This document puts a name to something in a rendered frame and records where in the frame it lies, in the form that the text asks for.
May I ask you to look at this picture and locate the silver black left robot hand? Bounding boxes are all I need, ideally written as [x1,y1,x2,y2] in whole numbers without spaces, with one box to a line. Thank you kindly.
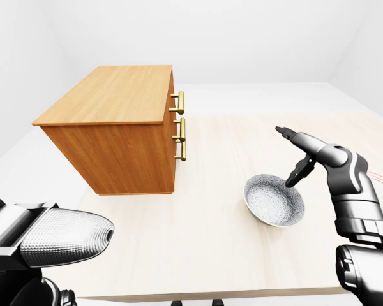
[0,196,116,268]

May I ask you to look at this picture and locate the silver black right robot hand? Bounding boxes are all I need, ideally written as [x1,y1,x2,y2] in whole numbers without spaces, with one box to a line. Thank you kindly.
[275,126,370,196]

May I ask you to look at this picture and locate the patterned grey bowl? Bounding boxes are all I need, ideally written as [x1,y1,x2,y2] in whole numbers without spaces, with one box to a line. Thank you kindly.
[243,173,306,229]

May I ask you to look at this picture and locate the wooden cabinet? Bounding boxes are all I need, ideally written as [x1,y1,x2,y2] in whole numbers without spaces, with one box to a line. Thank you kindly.
[31,64,177,196]

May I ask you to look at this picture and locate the large wooden drawer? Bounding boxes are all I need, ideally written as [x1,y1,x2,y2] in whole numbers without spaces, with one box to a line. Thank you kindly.
[164,70,177,120]

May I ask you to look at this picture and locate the brass drawer handle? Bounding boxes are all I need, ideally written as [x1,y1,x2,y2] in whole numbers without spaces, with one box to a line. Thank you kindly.
[169,91,186,116]
[172,117,186,143]
[174,140,187,161]

